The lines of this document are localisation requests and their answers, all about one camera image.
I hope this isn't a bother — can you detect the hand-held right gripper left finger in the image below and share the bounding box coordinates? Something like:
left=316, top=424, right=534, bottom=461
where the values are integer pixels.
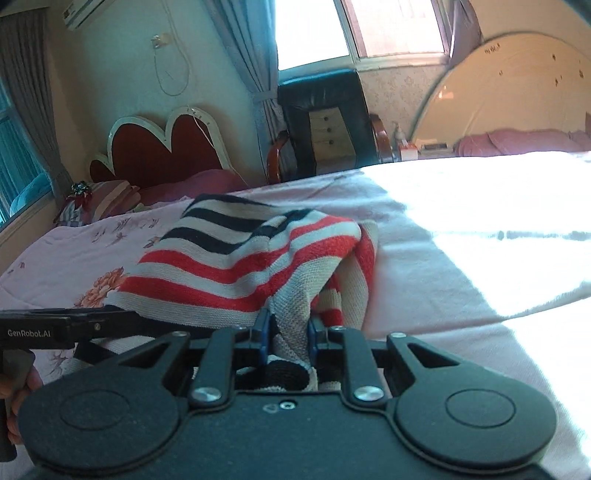
left=111, top=308, right=273, bottom=405

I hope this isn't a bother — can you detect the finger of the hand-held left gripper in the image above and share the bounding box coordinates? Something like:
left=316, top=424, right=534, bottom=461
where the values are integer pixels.
left=74, top=330, right=213, bottom=366

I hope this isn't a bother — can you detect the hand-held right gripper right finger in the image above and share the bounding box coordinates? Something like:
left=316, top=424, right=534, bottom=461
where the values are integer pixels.
left=307, top=316, right=463, bottom=403

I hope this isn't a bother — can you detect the red navy striped knit sweater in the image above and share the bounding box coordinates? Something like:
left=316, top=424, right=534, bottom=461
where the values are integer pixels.
left=92, top=194, right=380, bottom=393

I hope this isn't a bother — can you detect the person's left hand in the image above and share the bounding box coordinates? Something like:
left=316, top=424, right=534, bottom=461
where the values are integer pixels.
left=0, top=364, right=45, bottom=446

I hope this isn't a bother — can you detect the striped pillow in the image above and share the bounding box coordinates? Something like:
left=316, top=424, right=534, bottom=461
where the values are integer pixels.
left=54, top=180, right=141, bottom=227

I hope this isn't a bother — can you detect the pink floral bed sheet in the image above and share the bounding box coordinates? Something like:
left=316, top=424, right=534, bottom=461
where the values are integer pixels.
left=0, top=151, right=591, bottom=480

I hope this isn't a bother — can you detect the side window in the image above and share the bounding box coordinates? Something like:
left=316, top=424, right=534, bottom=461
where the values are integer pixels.
left=0, top=83, right=52, bottom=223

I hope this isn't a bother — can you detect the dark red pillow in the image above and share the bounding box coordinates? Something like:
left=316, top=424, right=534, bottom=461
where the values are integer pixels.
left=137, top=168, right=250, bottom=205

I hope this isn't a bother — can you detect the red heart-shaped headboard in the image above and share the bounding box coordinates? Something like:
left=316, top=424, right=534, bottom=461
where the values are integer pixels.
left=89, top=106, right=234, bottom=188

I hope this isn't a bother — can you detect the small bedside box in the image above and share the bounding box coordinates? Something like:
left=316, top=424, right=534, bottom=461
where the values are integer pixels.
left=401, top=140, right=455, bottom=161

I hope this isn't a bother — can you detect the grey side curtain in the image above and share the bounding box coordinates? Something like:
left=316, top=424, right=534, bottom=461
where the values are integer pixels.
left=0, top=9, right=75, bottom=197

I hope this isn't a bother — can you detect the black leather armchair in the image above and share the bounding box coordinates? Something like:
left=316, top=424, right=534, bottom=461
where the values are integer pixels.
left=267, top=69, right=395, bottom=183

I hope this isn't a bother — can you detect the blue grey curtain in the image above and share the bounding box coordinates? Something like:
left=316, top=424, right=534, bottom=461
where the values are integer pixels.
left=205, top=0, right=298, bottom=178

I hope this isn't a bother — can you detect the pink blanket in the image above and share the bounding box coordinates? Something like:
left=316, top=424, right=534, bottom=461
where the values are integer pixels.
left=454, top=128, right=591, bottom=158

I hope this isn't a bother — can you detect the bright window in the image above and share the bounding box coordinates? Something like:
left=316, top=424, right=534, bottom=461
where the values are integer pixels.
left=274, top=0, right=452, bottom=71

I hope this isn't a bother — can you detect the white air conditioner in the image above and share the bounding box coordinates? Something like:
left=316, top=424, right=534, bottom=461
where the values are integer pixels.
left=62, top=0, right=122, bottom=31

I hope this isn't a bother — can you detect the cream arched headboard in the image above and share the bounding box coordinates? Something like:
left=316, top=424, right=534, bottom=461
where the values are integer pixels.
left=410, top=31, right=591, bottom=153

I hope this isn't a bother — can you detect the grey tied curtain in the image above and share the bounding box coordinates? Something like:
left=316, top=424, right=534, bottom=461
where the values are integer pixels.
left=447, top=0, right=483, bottom=63

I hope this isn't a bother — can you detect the wall hook with cord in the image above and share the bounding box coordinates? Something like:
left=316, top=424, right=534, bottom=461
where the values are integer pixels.
left=151, top=33, right=191, bottom=97

